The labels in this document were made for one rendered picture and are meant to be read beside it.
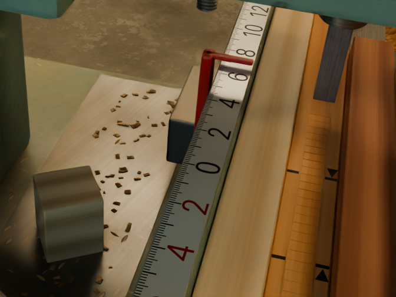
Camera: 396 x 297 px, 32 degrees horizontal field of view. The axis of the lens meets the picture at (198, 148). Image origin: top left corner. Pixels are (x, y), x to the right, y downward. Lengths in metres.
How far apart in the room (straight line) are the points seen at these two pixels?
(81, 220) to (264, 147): 0.16
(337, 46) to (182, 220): 0.10
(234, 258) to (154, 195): 0.25
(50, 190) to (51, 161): 0.09
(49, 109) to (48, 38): 1.73
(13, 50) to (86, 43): 1.80
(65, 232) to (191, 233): 0.20
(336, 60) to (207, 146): 0.07
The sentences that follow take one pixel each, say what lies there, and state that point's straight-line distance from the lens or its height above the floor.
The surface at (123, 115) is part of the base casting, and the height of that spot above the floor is 0.80.
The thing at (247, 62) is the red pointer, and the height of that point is 0.96.
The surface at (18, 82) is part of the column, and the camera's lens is 0.45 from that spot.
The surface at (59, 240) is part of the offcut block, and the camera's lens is 0.40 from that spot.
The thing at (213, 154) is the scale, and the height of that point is 0.96.
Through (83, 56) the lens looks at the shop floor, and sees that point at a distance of 2.16.
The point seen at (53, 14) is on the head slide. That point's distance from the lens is 0.21.
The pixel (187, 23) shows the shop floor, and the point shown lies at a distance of 2.37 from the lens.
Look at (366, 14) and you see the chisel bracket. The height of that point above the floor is 1.00.
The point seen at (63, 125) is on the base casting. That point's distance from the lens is 0.51.
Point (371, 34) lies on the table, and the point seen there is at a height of 0.90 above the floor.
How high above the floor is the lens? 1.10
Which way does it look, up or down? 38 degrees down
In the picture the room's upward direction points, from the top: 6 degrees clockwise
